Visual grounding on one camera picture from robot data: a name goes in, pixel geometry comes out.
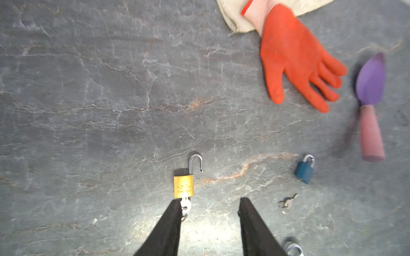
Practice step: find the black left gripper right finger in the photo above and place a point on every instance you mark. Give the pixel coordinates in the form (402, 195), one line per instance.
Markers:
(257, 240)

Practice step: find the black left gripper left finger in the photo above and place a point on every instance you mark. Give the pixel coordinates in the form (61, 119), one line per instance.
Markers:
(164, 238)

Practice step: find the silver key for blue padlock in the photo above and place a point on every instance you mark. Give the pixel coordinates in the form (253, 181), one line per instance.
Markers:
(287, 203)

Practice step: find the brass padlock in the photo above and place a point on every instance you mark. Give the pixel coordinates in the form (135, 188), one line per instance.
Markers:
(184, 185)

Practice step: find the blue padlock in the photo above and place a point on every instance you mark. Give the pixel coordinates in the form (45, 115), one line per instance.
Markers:
(305, 168)

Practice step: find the red rubber glove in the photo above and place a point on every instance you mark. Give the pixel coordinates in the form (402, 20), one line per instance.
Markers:
(289, 48)

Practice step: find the cream glove green stripes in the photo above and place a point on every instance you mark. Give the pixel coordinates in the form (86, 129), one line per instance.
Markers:
(237, 12)

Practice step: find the purple trowel pink handle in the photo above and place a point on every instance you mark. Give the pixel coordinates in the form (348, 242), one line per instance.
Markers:
(370, 85)

